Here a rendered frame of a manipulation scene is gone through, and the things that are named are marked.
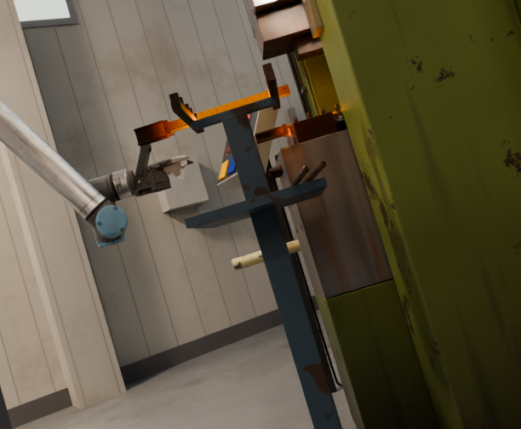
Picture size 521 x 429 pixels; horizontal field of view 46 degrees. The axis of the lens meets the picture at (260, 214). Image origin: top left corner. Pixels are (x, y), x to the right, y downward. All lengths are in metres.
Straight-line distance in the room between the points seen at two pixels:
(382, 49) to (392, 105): 0.14
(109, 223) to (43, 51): 3.00
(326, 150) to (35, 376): 2.98
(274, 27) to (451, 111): 0.68
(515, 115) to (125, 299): 3.30
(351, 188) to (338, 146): 0.12
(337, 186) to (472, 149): 0.40
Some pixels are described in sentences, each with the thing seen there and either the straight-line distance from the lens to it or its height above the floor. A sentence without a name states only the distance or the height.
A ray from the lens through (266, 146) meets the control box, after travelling 2.39.
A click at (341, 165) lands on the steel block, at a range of 1.76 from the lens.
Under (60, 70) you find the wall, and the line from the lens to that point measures 4.68.
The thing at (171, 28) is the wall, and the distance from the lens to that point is 5.06.
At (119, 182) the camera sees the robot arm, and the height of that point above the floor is 0.98.
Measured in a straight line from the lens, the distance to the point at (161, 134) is 1.62.
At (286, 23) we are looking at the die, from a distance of 2.00.
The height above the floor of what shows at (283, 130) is 1.00.
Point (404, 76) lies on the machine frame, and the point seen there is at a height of 0.96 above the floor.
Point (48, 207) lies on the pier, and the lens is 4.11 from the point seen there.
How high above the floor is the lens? 0.68
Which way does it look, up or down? 2 degrees up
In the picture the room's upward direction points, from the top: 17 degrees counter-clockwise
